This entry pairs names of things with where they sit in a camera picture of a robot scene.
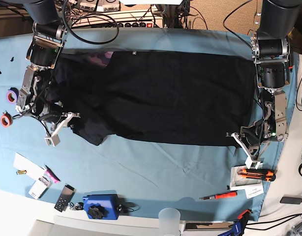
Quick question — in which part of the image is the blue plastic box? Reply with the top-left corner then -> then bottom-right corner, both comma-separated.
83,194 -> 120,220

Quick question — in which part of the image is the red tape roll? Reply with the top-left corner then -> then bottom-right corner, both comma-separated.
0,112 -> 12,127

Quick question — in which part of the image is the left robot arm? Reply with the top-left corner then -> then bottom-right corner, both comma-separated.
231,0 -> 302,168

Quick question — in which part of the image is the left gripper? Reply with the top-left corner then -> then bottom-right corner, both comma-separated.
226,126 -> 279,164

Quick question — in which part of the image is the orange screwdriver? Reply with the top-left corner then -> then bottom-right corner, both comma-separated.
200,191 -> 237,200

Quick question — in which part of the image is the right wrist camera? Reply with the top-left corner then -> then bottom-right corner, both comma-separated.
44,135 -> 60,147

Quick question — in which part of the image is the white business card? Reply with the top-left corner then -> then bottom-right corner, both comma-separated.
245,185 -> 264,199

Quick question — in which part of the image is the black t-shirt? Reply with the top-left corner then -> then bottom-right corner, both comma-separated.
46,51 -> 255,147

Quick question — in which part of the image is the frosted plastic cup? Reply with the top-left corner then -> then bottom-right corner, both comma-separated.
158,208 -> 181,236

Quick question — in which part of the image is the black remote control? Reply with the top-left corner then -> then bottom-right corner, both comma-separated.
54,184 -> 75,212

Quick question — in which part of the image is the blue orange clamp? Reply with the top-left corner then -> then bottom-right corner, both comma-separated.
218,209 -> 252,236

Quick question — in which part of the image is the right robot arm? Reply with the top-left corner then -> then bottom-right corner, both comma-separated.
15,0 -> 79,145

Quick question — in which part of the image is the purple tape roll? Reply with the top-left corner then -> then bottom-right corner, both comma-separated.
6,88 -> 19,104

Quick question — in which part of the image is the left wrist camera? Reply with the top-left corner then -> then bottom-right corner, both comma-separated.
245,158 -> 261,170

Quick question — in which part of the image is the power strip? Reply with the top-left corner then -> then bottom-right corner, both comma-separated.
91,21 -> 164,29

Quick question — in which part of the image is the orange utility knife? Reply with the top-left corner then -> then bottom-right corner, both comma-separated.
238,169 -> 276,182

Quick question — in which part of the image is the pink marker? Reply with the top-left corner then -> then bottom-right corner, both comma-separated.
45,165 -> 60,184

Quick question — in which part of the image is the brass battery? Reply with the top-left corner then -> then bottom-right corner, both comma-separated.
16,170 -> 27,175

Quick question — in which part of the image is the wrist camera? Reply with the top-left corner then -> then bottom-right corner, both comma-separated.
44,135 -> 60,147
245,158 -> 261,170

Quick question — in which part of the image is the white card box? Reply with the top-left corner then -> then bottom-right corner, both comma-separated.
29,177 -> 52,200

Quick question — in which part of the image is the white paper sheet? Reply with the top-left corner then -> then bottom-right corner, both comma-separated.
13,153 -> 45,180

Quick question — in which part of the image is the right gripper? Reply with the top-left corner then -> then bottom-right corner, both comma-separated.
39,112 -> 80,138

